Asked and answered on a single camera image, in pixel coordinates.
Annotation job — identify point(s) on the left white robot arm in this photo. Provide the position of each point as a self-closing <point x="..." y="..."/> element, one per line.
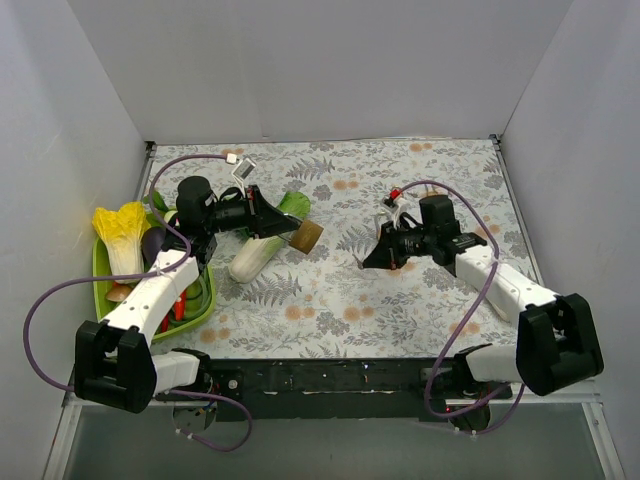
<point x="113" y="362"/>

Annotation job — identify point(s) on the yellow cabbage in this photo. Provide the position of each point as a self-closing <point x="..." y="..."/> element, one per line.
<point x="121" y="232"/>

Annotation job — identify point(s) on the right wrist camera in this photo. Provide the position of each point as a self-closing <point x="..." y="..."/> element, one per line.
<point x="395" y="205"/>

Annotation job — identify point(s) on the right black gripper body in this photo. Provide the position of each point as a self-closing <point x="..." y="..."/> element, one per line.
<point x="393" y="247"/>

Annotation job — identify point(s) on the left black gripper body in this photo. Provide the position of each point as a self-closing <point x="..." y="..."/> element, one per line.
<point x="253" y="210"/>

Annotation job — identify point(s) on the large brass padlock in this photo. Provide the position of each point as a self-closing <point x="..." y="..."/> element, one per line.
<point x="305" y="236"/>

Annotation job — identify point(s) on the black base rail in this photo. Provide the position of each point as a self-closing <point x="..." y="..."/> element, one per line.
<point x="319" y="388"/>

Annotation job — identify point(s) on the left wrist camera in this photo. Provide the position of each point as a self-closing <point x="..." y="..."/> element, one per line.
<point x="242" y="168"/>

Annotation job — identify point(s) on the brown onion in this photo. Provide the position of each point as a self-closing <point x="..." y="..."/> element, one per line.
<point x="118" y="293"/>

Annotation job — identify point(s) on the floral table mat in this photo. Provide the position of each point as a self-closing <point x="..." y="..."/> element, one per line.
<point x="321" y="305"/>

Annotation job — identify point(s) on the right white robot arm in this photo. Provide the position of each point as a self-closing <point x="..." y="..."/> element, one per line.
<point x="556" y="344"/>

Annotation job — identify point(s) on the purple eggplant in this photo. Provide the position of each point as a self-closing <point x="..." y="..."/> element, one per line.
<point x="151" y="243"/>

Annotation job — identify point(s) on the napa cabbage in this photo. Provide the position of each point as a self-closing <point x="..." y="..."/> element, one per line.
<point x="255" y="254"/>

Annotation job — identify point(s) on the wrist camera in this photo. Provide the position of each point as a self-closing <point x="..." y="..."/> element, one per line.
<point x="395" y="205"/>
<point x="242" y="168"/>

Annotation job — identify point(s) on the green plastic tray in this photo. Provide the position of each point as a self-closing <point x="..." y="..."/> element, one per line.
<point x="101" y="268"/>

